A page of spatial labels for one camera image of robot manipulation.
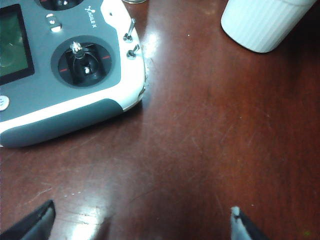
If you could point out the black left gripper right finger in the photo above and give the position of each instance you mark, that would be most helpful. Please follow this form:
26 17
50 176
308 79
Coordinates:
243 225

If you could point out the toothpick jar green lid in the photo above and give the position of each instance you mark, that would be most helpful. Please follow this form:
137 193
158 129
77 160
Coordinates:
133 1

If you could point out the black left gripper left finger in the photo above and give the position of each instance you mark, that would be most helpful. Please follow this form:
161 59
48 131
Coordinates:
35 222

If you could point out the grey white remote controller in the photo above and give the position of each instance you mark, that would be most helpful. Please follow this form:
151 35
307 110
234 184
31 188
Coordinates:
65 72

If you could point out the white ribbed pen holder cup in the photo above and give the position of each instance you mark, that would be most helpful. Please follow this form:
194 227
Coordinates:
262 22

